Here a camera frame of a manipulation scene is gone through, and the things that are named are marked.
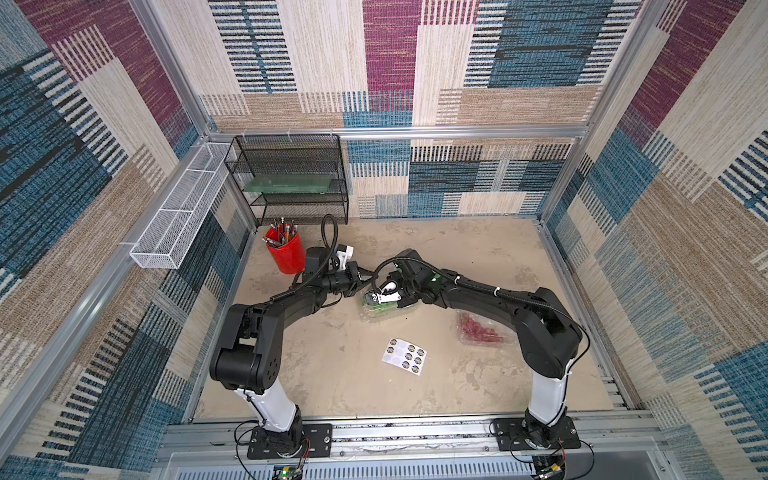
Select black wire mesh shelf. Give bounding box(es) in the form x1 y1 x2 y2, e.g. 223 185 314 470
224 134 349 226

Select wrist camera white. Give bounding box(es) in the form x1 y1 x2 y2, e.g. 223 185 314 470
365 281 402 305
334 244 354 271

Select clear box green grapes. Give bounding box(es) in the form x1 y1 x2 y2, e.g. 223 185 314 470
358 280 419 323

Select green tray on shelf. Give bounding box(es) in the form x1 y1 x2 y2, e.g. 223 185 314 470
243 174 333 194

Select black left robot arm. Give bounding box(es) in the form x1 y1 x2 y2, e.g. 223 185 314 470
209 247 373 456

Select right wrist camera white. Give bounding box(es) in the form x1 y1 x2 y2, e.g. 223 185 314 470
365 281 402 305

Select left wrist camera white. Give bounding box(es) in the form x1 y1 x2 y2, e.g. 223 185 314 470
334 244 354 271

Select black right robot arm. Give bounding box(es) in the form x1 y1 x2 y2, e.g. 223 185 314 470
365 249 586 450

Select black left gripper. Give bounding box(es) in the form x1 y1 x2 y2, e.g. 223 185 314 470
323 264 380 299

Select red pen cup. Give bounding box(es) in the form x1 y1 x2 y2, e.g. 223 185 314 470
266 232 306 275

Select white wire mesh basket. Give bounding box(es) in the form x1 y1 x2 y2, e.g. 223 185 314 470
130 143 230 270

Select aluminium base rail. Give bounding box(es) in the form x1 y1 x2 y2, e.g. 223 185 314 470
150 410 684 479

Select white sticker sheet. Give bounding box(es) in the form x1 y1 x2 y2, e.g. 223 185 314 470
382 338 427 376

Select pens in cup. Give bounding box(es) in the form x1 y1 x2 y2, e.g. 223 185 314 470
262 218 298 248

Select clear box red grapes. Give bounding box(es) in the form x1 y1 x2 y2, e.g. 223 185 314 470
456 310 517 348

